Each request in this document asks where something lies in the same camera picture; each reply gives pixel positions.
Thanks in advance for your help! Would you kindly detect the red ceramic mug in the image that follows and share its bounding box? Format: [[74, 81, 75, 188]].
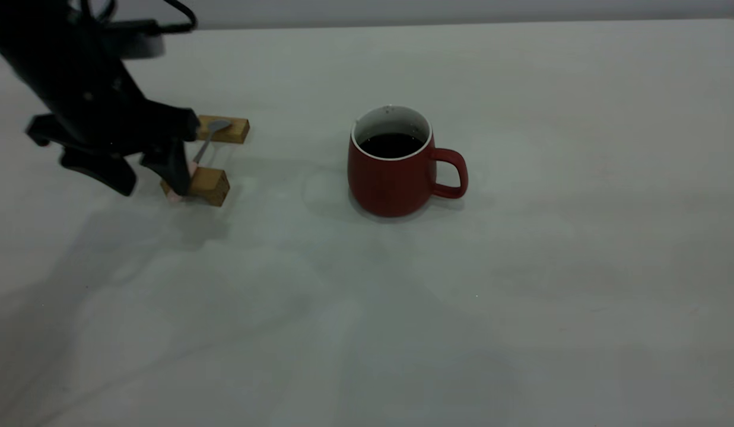
[[347, 105, 469, 218]]

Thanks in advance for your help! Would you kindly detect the arched wooden block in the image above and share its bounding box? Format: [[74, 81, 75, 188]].
[[160, 166, 231, 207]]

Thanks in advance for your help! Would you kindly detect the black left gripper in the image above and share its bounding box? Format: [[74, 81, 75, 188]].
[[26, 71, 200, 197]]

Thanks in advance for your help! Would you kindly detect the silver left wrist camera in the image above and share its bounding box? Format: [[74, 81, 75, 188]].
[[103, 20, 166, 60]]

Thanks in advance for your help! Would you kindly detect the pink handled metal spoon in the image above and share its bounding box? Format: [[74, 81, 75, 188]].
[[167, 119, 232, 204]]

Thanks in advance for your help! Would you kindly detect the flat wooden block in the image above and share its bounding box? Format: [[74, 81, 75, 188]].
[[196, 114, 250, 145]]

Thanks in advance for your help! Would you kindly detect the dark coffee liquid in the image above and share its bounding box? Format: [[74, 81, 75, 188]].
[[359, 132, 425, 159]]

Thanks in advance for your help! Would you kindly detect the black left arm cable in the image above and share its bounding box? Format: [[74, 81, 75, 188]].
[[156, 0, 197, 34]]

